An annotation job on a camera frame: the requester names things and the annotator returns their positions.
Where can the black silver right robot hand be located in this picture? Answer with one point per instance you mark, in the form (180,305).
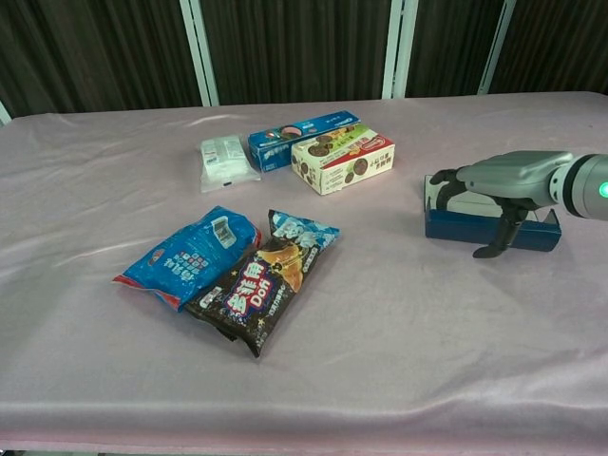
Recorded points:
(513,176)

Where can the white tissue pack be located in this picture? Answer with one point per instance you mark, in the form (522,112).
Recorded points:
(225,164)

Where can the white frame post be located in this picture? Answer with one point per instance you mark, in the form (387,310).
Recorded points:
(399,47)
(199,52)
(494,52)
(4,114)

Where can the blue glasses case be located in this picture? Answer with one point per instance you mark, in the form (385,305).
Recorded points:
(465,230)

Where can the dark brown Don snack bag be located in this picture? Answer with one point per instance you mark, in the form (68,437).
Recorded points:
(256,294)

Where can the blue snack bag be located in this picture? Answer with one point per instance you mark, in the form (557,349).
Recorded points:
(190,256)

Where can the blue Oreo cookie box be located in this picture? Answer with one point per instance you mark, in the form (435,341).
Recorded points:
(275,147)

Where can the cream chocolate biscuit box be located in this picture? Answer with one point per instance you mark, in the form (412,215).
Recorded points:
(342,166)

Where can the pink tablecloth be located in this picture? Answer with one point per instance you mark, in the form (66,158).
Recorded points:
(380,332)

